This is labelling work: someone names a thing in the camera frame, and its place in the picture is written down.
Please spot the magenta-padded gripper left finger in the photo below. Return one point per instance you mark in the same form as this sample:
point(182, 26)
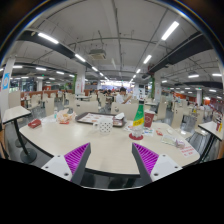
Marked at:
point(76, 158)

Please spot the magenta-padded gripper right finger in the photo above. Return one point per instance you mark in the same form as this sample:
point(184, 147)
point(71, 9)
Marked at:
point(149, 160)

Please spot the green drink bottle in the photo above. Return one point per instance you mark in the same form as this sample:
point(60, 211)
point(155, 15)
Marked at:
point(138, 116)

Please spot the flat round red coaster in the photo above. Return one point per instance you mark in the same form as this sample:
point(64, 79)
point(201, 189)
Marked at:
point(132, 137)

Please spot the small red sauce packet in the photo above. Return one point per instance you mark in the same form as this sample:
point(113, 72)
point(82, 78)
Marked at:
point(159, 132)

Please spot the small tissue packet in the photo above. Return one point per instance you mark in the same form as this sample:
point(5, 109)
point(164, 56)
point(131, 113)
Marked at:
point(180, 143)

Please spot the red paper cup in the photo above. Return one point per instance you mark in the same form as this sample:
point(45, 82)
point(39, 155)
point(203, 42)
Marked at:
point(149, 119)

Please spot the dark food tray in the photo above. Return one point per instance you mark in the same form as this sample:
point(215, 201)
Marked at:
point(88, 118)

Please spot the white polka-dot mug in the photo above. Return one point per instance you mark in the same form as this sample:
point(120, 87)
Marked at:
point(105, 126)

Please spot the crumpled orange-white food wrapper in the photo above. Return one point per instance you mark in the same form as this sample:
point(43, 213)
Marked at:
point(65, 116)

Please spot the beige chairs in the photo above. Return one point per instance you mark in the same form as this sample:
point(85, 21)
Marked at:
point(85, 107)

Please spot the person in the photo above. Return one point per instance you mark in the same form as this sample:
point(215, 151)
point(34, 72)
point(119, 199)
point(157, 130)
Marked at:
point(120, 97)

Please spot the ceiling air conditioner unit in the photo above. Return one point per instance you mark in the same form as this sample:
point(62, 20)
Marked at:
point(97, 54)

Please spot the ceiling lights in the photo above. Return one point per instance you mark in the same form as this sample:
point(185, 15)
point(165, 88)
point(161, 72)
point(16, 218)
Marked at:
point(170, 30)

